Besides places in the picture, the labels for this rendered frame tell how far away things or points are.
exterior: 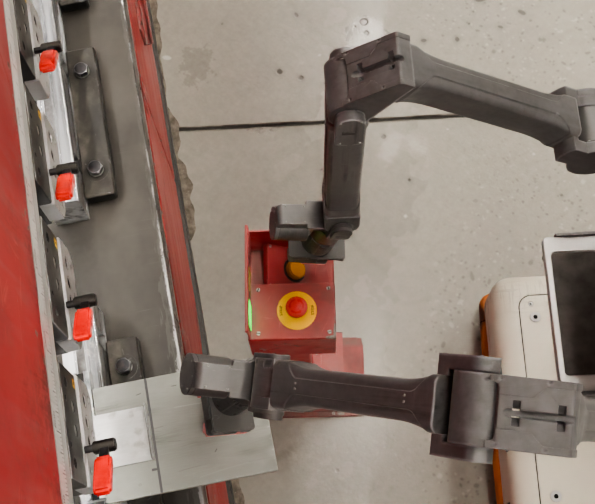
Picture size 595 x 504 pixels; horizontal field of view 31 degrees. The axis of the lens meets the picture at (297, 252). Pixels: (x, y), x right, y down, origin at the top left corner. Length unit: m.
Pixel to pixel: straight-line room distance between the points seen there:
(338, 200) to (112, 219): 0.47
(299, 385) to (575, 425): 0.38
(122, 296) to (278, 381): 0.57
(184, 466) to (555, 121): 0.75
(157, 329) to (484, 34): 1.57
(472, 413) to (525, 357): 1.37
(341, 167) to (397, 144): 1.37
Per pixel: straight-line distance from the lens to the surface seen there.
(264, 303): 1.95
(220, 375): 1.44
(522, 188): 2.91
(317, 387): 1.31
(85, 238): 1.93
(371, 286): 2.77
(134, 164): 1.97
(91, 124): 1.99
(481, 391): 1.11
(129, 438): 1.70
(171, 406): 1.70
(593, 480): 2.45
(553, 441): 1.12
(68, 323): 1.49
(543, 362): 2.48
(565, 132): 1.53
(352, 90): 1.36
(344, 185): 1.62
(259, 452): 1.67
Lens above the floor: 2.65
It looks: 71 degrees down
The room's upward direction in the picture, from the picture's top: 6 degrees counter-clockwise
